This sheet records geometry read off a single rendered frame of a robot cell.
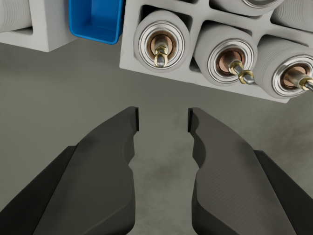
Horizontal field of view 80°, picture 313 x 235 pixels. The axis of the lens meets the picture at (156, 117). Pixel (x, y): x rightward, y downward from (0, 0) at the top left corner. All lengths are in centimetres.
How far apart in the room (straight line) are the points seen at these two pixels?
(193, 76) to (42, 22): 32
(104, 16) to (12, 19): 24
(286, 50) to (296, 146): 57
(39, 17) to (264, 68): 43
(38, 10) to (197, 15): 29
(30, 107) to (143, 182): 54
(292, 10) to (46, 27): 44
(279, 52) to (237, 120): 38
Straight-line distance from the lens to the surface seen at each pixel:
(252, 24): 43
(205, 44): 35
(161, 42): 30
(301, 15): 40
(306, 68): 41
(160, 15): 33
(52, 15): 48
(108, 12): 59
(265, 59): 41
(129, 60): 41
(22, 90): 79
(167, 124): 69
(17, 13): 44
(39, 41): 47
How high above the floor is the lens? 57
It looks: 58 degrees down
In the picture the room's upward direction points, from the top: 177 degrees counter-clockwise
